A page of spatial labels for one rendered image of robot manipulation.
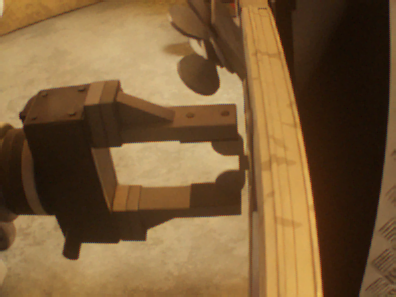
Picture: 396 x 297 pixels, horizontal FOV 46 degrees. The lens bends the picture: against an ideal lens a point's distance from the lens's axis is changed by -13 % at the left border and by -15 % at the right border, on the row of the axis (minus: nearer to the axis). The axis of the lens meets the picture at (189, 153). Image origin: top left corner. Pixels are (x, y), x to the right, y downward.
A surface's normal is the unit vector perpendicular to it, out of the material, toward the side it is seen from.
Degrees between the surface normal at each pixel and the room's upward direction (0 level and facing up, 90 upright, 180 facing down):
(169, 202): 0
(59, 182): 90
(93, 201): 90
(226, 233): 0
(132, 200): 0
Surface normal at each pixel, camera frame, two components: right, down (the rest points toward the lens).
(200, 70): 0.57, -0.48
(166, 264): -0.11, -0.76
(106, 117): -0.04, 0.65
